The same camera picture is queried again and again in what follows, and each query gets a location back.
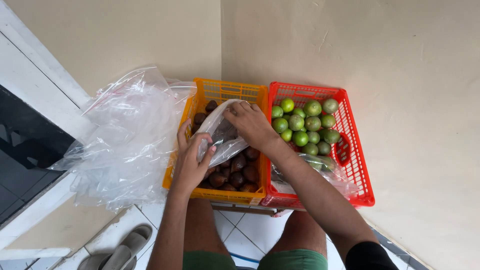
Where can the person's left leg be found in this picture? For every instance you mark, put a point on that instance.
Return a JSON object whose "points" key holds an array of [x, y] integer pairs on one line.
{"points": [[202, 228]]}

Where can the dark glass window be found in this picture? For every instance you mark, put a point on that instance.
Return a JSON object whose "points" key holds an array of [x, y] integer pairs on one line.
{"points": [[26, 157]]}

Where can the black sleeve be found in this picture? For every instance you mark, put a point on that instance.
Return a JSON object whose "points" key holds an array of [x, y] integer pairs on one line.
{"points": [[369, 258]]}

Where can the clear bag with limes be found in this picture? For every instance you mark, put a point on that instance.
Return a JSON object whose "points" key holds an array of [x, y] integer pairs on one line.
{"points": [[337, 180]]}

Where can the green shorts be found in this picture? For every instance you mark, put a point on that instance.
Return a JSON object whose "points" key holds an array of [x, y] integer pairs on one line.
{"points": [[296, 260]]}

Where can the heap of green limes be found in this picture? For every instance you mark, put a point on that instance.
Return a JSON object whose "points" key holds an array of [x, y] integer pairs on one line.
{"points": [[305, 123]]}

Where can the pile of large clear bags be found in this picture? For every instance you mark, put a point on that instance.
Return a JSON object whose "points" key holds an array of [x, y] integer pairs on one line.
{"points": [[127, 138]]}

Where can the heap of brown snake fruits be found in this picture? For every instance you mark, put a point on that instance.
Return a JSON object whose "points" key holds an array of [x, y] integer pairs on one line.
{"points": [[240, 174]]}

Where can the wooden stool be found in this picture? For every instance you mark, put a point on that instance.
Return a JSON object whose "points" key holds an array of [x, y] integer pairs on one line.
{"points": [[243, 210]]}

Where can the small clear plastic bag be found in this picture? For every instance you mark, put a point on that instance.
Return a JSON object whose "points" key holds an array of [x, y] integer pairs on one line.
{"points": [[225, 144]]}

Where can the orange plastic basket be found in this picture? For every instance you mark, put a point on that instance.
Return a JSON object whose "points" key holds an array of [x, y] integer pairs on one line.
{"points": [[221, 92]]}

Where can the person's left hand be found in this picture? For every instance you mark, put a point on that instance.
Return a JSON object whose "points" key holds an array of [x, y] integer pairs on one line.
{"points": [[187, 168]]}

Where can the grey sandal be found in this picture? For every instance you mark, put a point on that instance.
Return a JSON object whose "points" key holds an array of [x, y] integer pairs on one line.
{"points": [[92, 262], [129, 245]]}

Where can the red plastic basket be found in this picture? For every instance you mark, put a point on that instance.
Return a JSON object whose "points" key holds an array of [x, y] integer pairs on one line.
{"points": [[356, 168]]}

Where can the person's leg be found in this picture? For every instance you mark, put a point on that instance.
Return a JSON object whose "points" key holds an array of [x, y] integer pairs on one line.
{"points": [[202, 228], [300, 232]]}

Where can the person's right hand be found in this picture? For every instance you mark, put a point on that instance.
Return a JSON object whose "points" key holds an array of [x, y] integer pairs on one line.
{"points": [[253, 125]]}

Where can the person's right leg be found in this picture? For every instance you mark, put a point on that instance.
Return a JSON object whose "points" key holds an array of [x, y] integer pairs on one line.
{"points": [[300, 232]]}

